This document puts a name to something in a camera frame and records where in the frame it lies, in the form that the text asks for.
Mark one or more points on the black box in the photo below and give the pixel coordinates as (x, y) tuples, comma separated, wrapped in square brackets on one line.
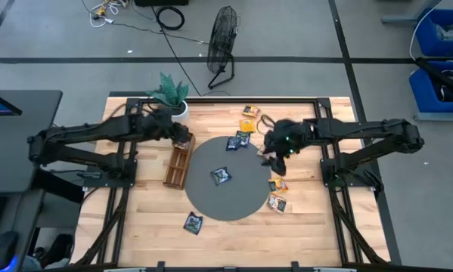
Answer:
[(162, 2)]

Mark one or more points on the round grey woven placemat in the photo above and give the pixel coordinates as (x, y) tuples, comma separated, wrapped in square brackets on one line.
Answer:
[(241, 196)]

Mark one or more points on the orange black tea packet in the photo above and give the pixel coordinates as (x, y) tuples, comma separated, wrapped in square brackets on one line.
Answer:
[(251, 111)]

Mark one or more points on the orange mango tea packet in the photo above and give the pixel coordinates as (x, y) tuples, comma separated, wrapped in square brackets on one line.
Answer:
[(278, 185)]

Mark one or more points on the black keyboard desk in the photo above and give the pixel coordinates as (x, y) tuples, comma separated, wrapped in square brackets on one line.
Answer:
[(22, 226)]

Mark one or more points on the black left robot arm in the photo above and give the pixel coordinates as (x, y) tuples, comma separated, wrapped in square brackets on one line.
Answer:
[(78, 132)]

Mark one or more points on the person's leg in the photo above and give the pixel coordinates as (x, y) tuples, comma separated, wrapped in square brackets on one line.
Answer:
[(56, 247)]

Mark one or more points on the black computer mouse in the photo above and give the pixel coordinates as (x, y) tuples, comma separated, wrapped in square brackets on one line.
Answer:
[(5, 247)]

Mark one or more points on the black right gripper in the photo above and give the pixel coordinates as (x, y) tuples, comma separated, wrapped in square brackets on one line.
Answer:
[(286, 140)]

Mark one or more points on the blue plastic bin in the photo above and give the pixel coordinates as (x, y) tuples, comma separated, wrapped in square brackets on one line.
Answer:
[(426, 41), (422, 94)]

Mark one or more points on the black floor fan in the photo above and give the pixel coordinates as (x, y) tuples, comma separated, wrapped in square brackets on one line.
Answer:
[(222, 38)]

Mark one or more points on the dark blue green tea packet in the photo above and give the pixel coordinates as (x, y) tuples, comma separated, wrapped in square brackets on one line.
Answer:
[(193, 223), (221, 175)]

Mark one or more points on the black metal frame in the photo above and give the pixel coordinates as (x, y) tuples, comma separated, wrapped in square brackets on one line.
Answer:
[(230, 100)]

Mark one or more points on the wooden compartment box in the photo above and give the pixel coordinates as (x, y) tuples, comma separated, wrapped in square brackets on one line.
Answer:
[(177, 170)]

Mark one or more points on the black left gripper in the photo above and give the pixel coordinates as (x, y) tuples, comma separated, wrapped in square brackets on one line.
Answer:
[(162, 126)]

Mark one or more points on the yellow tea packet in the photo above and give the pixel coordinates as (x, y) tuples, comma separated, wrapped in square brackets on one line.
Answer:
[(247, 125)]

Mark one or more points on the green leafy plant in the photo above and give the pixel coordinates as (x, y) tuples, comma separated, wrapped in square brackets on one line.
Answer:
[(169, 92)]

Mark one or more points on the white plant pot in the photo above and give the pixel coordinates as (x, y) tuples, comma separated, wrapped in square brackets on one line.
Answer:
[(182, 113)]

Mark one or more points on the black stand leg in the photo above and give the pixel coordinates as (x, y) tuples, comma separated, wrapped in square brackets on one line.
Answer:
[(438, 75)]

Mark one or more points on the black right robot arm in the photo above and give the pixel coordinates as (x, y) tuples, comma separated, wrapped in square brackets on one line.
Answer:
[(362, 128)]

